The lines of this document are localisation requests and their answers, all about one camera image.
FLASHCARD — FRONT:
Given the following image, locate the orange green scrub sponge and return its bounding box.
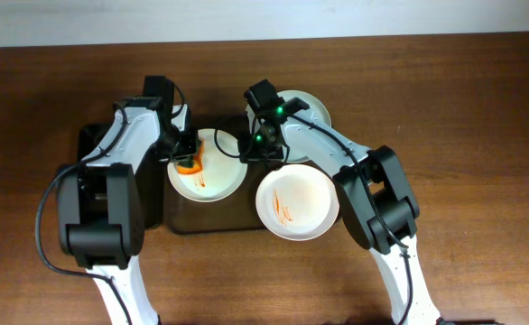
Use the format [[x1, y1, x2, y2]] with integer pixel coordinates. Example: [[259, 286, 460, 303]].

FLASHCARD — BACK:
[[176, 138, 204, 175]]

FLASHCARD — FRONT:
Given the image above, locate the cream plate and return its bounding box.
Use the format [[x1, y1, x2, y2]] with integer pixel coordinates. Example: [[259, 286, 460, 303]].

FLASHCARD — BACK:
[[167, 128, 247, 202]]

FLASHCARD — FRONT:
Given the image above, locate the pink white plate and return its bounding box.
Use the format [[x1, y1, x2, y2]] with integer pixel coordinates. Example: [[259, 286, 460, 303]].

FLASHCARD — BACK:
[[255, 164, 339, 241]]

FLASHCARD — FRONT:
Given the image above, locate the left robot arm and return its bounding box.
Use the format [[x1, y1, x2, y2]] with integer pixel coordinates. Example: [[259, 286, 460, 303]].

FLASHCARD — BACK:
[[56, 76, 201, 324]]

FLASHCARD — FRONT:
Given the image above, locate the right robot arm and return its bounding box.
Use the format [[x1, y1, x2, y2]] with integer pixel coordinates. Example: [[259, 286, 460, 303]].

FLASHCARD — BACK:
[[239, 79, 444, 324]]

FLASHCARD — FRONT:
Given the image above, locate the black small tray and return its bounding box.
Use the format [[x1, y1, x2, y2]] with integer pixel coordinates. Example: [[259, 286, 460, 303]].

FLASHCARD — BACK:
[[78, 123, 164, 230]]

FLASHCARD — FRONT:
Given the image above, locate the brown serving tray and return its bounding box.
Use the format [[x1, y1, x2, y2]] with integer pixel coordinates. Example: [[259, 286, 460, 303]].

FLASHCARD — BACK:
[[163, 160, 282, 235]]

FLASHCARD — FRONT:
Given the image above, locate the pale blue plate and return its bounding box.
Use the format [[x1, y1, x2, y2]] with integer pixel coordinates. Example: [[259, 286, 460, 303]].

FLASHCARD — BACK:
[[244, 86, 331, 163]]

